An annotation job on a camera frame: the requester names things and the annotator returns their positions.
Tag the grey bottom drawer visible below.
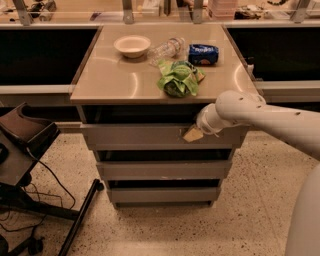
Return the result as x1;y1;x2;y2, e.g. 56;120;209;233
107;187;221;203

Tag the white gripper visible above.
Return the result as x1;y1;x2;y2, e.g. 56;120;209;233
183;103;233;142

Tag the green chip bag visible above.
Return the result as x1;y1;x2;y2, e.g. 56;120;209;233
157;60;206;98

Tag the clear plastic bottle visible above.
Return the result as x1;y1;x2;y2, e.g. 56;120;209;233
147;37;185;66

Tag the black rolling stand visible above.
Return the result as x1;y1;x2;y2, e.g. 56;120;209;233
0;103;104;256

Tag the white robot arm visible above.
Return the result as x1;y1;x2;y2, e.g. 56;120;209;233
183;90;320;256

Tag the grey middle drawer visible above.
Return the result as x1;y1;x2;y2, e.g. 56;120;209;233
96;160;232;181

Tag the grey top drawer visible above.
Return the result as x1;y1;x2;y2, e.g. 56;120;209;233
81;123;248;150

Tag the black cable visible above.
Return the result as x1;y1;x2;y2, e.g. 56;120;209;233
0;146;77;234

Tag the grey drawer cabinet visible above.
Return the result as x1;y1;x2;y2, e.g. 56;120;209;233
71;23;255;206

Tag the grey drawer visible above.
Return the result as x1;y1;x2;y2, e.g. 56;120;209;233
96;160;232;181
107;187;221;203
81;123;248;150

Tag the white bowl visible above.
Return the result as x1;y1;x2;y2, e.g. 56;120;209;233
114;35;151;59

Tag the blue pepsi can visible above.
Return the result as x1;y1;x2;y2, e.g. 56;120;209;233
188;44;219;65

